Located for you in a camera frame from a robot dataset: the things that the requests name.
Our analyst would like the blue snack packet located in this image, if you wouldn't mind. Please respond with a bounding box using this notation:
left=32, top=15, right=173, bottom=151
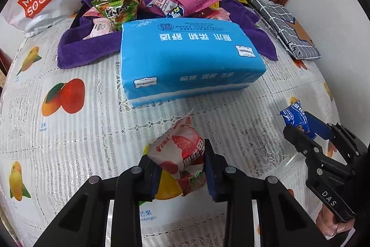
left=280, top=100, right=316, bottom=139

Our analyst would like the strawberry white snack packet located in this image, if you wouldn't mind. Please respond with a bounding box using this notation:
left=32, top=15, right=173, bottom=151
left=147, top=112, right=206, bottom=197

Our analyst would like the pink candy packet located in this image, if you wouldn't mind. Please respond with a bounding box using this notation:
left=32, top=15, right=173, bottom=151
left=207, top=7, right=231, bottom=22

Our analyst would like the light pink wafer packet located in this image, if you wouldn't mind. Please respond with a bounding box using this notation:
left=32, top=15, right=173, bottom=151
left=83, top=18, right=114, bottom=40

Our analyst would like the magenta snack bag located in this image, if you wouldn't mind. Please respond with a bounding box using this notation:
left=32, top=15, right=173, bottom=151
left=146, top=0, right=220, bottom=18

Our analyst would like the green rice cracker packet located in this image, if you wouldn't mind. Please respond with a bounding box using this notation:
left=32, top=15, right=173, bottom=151
left=92, top=0, right=139, bottom=30

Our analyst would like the person's right hand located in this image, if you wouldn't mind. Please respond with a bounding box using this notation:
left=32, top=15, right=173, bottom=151
left=315, top=204, right=355, bottom=238

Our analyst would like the fruit print tablecloth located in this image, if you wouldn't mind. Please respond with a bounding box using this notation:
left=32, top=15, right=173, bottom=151
left=1, top=18, right=339, bottom=246

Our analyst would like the purple towel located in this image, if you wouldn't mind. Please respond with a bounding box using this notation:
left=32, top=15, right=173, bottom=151
left=57, top=0, right=278, bottom=69

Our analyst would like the blue tissue pack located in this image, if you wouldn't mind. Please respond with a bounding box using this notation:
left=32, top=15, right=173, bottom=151
left=120, top=18, right=266, bottom=107

